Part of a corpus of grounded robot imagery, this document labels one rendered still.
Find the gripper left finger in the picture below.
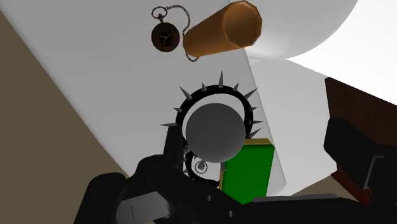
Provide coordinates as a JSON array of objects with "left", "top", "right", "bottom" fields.
[{"left": 73, "top": 123, "right": 246, "bottom": 224}]

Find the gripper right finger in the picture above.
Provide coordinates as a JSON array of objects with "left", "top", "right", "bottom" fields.
[{"left": 323, "top": 117, "right": 397, "bottom": 224}]

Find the brown wooden cabinet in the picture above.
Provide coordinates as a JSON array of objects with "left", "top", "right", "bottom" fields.
[{"left": 324, "top": 77, "right": 397, "bottom": 206}]

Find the grey ball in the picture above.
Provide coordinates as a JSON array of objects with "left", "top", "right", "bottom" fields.
[{"left": 185, "top": 102, "right": 246, "bottom": 164}]

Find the green book with gold edge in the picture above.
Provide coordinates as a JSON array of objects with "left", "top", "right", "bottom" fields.
[{"left": 218, "top": 137, "right": 276, "bottom": 206}]

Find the black spiked collar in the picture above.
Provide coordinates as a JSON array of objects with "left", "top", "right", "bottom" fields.
[{"left": 159, "top": 70, "right": 265, "bottom": 188}]

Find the white furniture piece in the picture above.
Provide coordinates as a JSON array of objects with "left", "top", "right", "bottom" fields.
[{"left": 0, "top": 0, "right": 359, "bottom": 198}]

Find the brown wooden cylinder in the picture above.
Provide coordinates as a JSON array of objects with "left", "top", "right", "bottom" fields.
[{"left": 182, "top": 0, "right": 263, "bottom": 59}]

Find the dark pocket watch with chain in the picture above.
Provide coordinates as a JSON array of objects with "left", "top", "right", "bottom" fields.
[{"left": 150, "top": 4, "right": 200, "bottom": 63}]

